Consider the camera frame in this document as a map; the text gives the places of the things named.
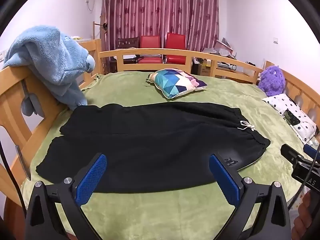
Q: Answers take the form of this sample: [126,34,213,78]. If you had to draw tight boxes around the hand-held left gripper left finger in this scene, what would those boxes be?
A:
[25,152,108,240]

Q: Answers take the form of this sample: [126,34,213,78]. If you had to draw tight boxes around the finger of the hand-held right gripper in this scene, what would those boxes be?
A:
[303,144,320,160]
[280,144,310,167]

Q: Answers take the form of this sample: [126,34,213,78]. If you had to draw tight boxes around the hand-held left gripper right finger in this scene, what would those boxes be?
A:
[209,152,293,240]

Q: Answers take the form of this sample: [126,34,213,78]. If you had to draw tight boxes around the black pants with white stripe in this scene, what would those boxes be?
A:
[36,102,271,194]

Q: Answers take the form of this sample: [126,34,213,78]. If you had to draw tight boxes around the person's right hand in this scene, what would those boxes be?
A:
[292,191,320,240]

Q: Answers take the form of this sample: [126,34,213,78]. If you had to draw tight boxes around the white floral pillow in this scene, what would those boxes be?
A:
[262,93,317,145]

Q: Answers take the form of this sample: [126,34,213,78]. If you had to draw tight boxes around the green fleece blanket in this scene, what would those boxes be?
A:
[21,70,312,240]

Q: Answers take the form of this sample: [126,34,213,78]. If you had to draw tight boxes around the purple plush toy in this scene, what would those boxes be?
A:
[257,65,286,97]

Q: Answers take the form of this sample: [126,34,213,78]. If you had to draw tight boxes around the geometric print pillow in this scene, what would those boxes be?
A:
[146,68,208,99]

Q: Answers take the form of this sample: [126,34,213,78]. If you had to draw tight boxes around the pile of papers and boxes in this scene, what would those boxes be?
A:
[192,37,265,78]

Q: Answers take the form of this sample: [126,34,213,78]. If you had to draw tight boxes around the light blue fluffy towel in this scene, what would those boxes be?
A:
[3,25,96,117]

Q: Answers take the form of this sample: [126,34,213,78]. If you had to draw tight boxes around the red padded chair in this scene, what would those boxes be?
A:
[165,32,187,64]
[136,35,163,64]

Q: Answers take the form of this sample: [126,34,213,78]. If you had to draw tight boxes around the dark wooden chair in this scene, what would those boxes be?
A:
[116,37,140,65]

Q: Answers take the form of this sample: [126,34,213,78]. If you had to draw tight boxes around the wooden coat rack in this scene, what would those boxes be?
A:
[92,21,108,52]

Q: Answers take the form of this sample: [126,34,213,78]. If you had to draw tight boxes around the maroon patterned curtain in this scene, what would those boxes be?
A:
[101,0,220,53]

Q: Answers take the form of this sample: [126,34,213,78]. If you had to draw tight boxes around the black coiled cable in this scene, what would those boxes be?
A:
[288,146,320,210]

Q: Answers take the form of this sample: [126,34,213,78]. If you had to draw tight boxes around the wooden bed frame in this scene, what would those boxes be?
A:
[0,39,320,240]

